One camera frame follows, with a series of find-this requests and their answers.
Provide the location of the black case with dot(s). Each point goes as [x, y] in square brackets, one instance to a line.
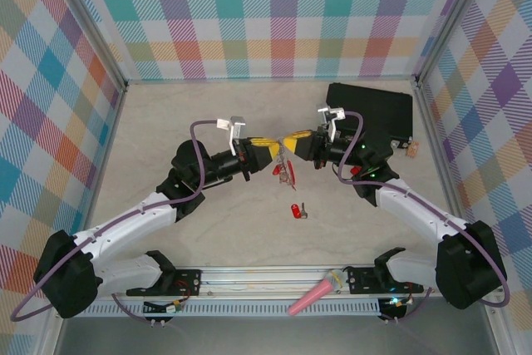
[374, 101]

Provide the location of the pink toy microphone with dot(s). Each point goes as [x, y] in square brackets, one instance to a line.
[311, 297]

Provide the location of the metal keyring plate red tags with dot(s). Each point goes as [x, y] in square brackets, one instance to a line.
[292, 174]

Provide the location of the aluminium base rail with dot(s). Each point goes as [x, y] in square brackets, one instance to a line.
[266, 280]

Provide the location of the aluminium floor frame bar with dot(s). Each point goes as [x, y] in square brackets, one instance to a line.
[109, 145]
[441, 155]

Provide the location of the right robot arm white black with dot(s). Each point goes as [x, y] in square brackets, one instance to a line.
[415, 209]

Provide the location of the aluminium corner post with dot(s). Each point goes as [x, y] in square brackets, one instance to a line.
[451, 18]
[93, 18]

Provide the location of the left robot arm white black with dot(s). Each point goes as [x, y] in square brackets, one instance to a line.
[124, 222]

